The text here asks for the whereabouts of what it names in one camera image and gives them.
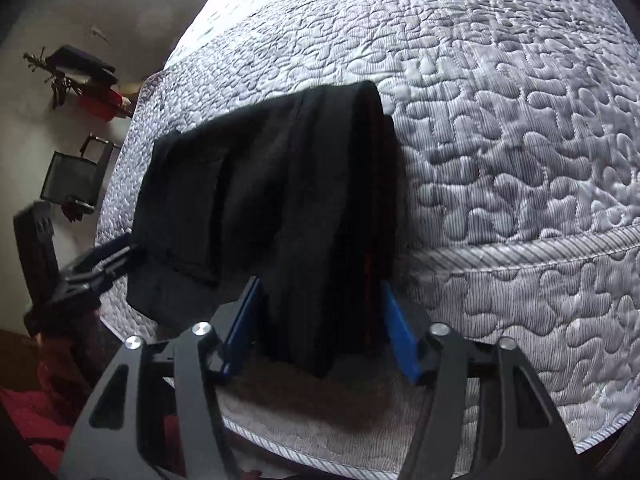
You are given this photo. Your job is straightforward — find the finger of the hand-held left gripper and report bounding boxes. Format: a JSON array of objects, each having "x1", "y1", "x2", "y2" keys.
[
  {"x1": 75, "y1": 234, "x2": 132, "y2": 272},
  {"x1": 60, "y1": 244, "x2": 140, "y2": 306}
]

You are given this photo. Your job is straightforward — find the white quilted bed cover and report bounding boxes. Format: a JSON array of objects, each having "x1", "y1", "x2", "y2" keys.
[{"x1": 95, "y1": 0, "x2": 640, "y2": 471}]

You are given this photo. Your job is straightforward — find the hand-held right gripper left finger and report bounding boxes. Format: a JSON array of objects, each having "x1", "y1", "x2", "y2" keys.
[{"x1": 57, "y1": 276, "x2": 265, "y2": 480}]

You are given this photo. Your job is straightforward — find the black pants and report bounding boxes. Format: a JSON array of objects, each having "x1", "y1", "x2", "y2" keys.
[{"x1": 125, "y1": 80, "x2": 401, "y2": 379}]

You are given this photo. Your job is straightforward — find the black mesh chair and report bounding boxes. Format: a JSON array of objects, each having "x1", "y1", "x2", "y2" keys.
[{"x1": 40, "y1": 132, "x2": 119, "y2": 211}]

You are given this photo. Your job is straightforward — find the red box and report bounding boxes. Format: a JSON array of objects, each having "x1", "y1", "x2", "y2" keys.
[{"x1": 75, "y1": 87, "x2": 134, "y2": 122}]

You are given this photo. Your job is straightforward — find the red cloth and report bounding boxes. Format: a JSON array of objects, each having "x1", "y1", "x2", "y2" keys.
[{"x1": 0, "y1": 345, "x2": 108, "y2": 466}]

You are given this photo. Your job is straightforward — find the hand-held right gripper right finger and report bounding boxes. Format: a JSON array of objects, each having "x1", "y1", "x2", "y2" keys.
[{"x1": 382, "y1": 281, "x2": 584, "y2": 480}]

